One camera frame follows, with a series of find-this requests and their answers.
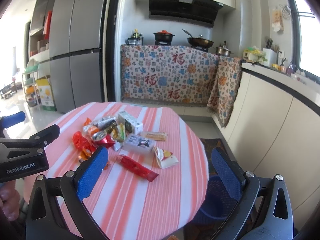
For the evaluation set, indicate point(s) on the grey multi-door refrigerator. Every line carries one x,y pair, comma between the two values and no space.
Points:
75,51

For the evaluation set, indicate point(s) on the yellow white cardboard box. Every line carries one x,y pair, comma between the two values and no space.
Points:
46,93

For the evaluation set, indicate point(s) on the black wok with handle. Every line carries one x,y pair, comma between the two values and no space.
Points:
198,41

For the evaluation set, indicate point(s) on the blue plastic trash basket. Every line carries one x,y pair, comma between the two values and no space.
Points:
218,203

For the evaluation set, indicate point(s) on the dark gold foil bag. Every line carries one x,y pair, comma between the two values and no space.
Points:
107,123

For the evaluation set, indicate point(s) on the white kitchen counter cabinet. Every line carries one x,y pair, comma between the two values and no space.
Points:
274,129

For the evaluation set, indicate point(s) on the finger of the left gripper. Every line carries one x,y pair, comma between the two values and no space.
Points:
37,141
11,120

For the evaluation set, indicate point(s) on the white green milk carton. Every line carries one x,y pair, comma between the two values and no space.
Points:
132,125

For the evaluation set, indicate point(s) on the open wall shelf unit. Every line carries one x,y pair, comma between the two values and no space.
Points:
34,38

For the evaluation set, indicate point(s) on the white metal storage rack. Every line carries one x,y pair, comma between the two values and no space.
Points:
29,84

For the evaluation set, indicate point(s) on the long red snack wrapper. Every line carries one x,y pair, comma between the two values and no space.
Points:
136,168

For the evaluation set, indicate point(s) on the orange white snack wrapper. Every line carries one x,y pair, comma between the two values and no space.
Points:
89,129

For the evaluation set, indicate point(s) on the black range hood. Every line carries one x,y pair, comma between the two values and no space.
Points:
202,12

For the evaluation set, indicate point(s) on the red crinkled plastic wrapper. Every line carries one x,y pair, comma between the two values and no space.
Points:
84,147

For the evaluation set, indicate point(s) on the pink striped tablecloth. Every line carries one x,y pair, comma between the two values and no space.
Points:
124,205

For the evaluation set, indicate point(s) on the floral patterned side cloth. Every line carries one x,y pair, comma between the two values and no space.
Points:
227,74

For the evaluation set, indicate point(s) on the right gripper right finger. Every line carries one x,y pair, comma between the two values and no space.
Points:
263,209

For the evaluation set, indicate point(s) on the crushed red soda can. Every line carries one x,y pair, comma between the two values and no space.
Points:
102,138

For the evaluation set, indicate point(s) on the green yellow snack bag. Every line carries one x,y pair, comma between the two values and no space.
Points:
119,136

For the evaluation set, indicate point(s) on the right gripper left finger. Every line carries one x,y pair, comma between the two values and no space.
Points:
45,219

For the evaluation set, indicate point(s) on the white knife block holder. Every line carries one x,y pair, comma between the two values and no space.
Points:
269,58

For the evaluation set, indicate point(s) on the white red crumpled wrapper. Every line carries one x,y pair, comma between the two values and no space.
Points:
164,158

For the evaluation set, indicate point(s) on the black clay pot red lid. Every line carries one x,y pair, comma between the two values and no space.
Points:
163,38

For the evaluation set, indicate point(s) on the floral patterned counter cloth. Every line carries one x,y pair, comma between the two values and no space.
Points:
167,74

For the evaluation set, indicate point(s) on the wafer biscuit clear pack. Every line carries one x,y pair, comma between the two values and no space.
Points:
157,136

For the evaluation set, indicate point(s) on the person's left hand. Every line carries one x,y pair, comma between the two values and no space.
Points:
10,200

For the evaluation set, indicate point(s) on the steel pot with lid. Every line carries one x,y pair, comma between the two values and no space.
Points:
222,50

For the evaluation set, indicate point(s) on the dark patterned floor mat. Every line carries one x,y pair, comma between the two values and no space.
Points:
209,145

